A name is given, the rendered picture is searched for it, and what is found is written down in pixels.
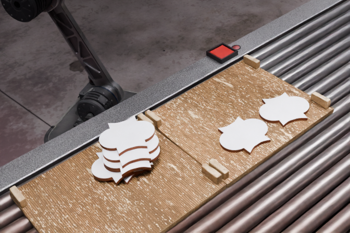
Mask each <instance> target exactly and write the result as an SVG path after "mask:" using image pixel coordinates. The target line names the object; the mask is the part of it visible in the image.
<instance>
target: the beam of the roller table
mask: <svg viewBox="0 0 350 233"><path fill-rule="evenodd" d="M345 1H347V0H310V1H309V2H307V3H305V4H303V5H301V6H299V7H297V8H296V9H294V10H292V11H290V12H288V13H287V14H285V15H283V16H281V17H279V18H277V19H276V20H274V21H272V22H270V23H268V24H266V25H264V26H262V27H261V28H259V29H257V30H255V31H253V32H251V33H249V34H248V35H246V36H244V37H242V38H240V39H238V40H236V41H234V42H233V43H231V44H229V46H230V47H232V46H233V45H240V47H241V49H239V50H238V55H237V56H235V57H234V58H232V59H230V60H228V61H226V62H225V63H223V64H220V63H219V62H217V61H215V60H213V59H212V58H210V57H208V56H206V57H205V58H203V59H201V60H199V61H197V62H195V63H193V64H192V65H190V66H188V67H186V68H184V69H182V70H180V71H178V72H177V73H175V74H173V75H171V76H169V77H167V78H165V79H164V80H162V81H160V82H158V83H156V84H154V85H152V86H151V87H149V88H147V89H145V90H143V91H141V92H139V93H137V94H136V95H134V96H132V97H130V98H128V99H126V100H124V101H123V102H121V103H119V104H117V105H115V106H113V107H111V108H109V109H108V110H106V111H104V112H102V113H100V114H98V115H96V116H95V117H93V118H91V119H89V120H87V121H85V122H83V123H81V124H80V125H78V126H76V127H74V128H72V129H70V130H68V131H67V132H65V133H63V134H61V135H59V136H57V137H55V138H54V139H52V140H50V141H48V142H46V143H44V144H42V145H40V146H39V147H37V148H35V149H33V150H31V151H29V152H27V153H26V154H24V155H22V156H20V157H18V158H16V159H14V160H12V161H11V162H9V163H7V164H5V165H3V166H1V167H0V196H1V195H3V194H5V193H6V192H8V191H10V190H9V189H10V188H11V187H12V186H16V187H17V186H19V185H21V184H22V183H24V182H26V181H28V180H30V179H31V178H33V177H35V176H37V175H38V174H40V173H42V172H43V171H46V170H47V169H49V168H50V167H52V166H54V165H56V164H58V163H59V162H61V161H63V160H65V159H67V158H68V157H70V156H72V155H74V154H75V153H77V152H79V151H81V150H82V149H84V148H86V147H88V146H90V145H91V144H93V143H95V142H97V141H99V137H100V135H101V134H102V133H103V132H104V131H105V130H107V129H109V126H108V123H119V122H123V121H127V120H129V119H130V118H132V117H134V116H135V118H136V119H137V118H138V115H139V114H140V113H142V114H144V115H145V111H147V110H150V111H152V110H154V109H155V108H157V107H159V106H161V105H162V104H164V103H166V102H168V101H170V100H171V99H173V98H175V97H177V96H179V95H180V94H182V93H184V92H186V91H187V90H189V89H191V88H192V87H194V86H196V85H198V84H199V83H201V82H203V81H205V80H207V79H208V78H210V77H212V76H214V75H215V74H217V73H219V72H221V71H223V70H224V69H226V68H228V67H230V66H231V65H233V64H235V63H237V62H239V61H240V60H242V59H243V57H244V55H251V54H253V53H254V52H256V51H258V50H260V49H262V48H263V47H265V46H267V45H269V44H271V43H272V42H274V41H276V40H278V39H279V38H281V37H283V36H285V35H287V34H288V33H290V32H292V31H294V30H295V29H297V28H299V27H301V26H303V25H304V24H306V23H308V22H310V21H311V20H313V19H315V18H317V17H319V16H320V15H322V14H324V13H325V12H327V11H329V10H331V9H332V8H334V7H336V6H338V5H339V4H341V3H343V2H345Z"/></svg>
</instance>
